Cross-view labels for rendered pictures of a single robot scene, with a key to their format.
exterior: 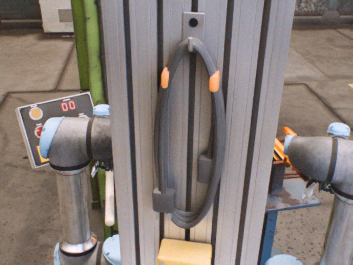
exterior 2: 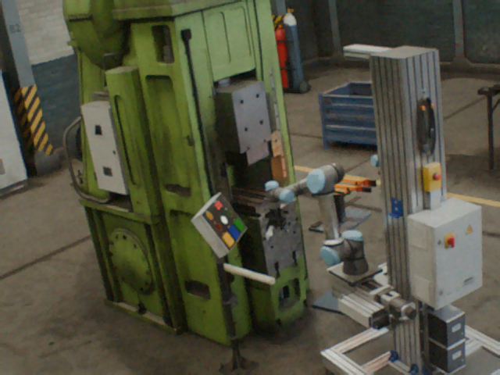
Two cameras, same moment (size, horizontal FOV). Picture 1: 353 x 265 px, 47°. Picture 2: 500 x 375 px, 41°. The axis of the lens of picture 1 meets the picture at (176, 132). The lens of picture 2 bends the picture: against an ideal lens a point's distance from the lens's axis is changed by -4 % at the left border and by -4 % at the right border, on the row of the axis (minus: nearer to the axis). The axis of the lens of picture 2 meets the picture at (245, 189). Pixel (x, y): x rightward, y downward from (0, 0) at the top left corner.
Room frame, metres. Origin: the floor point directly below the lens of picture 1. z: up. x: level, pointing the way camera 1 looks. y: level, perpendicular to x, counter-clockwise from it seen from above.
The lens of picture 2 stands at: (-1.56, 2.59, 2.66)
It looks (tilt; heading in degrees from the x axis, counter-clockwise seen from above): 20 degrees down; 325
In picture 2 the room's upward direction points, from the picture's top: 9 degrees counter-clockwise
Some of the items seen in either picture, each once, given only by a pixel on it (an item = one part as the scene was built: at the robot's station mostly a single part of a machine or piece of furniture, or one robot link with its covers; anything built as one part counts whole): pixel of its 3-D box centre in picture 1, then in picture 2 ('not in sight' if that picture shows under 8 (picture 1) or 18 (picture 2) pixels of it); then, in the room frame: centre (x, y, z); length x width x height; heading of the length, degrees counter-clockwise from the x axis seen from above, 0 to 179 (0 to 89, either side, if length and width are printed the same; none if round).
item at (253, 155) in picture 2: not in sight; (234, 150); (2.09, 0.06, 1.32); 0.42 x 0.20 x 0.10; 9
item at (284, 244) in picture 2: not in sight; (252, 231); (2.11, 0.01, 0.69); 0.56 x 0.38 x 0.45; 9
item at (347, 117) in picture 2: not in sight; (375, 115); (4.13, -3.54, 0.36); 1.20 x 0.80 x 0.72; 12
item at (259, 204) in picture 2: not in sight; (242, 199); (2.09, 0.06, 0.96); 0.42 x 0.20 x 0.09; 9
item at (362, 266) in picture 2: not in sight; (355, 261); (0.94, 0.17, 0.87); 0.15 x 0.15 x 0.10
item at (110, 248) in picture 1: (120, 260); (351, 243); (0.94, 0.17, 0.98); 0.13 x 0.12 x 0.14; 89
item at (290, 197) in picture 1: (273, 191); (341, 221); (1.76, -0.53, 0.65); 0.40 x 0.30 x 0.02; 103
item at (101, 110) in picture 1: (103, 120); (273, 191); (1.43, 0.29, 1.23); 0.09 x 0.08 x 0.11; 179
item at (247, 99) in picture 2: not in sight; (233, 112); (2.09, 0.02, 1.57); 0.42 x 0.39 x 0.40; 9
